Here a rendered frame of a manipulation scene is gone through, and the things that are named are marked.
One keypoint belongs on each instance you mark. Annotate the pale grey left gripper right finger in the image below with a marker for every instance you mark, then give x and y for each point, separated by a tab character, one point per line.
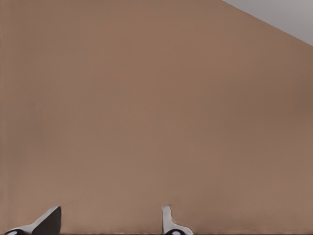
167	220

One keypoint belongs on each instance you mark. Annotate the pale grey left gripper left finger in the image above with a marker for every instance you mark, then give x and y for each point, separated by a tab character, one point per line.
46	221

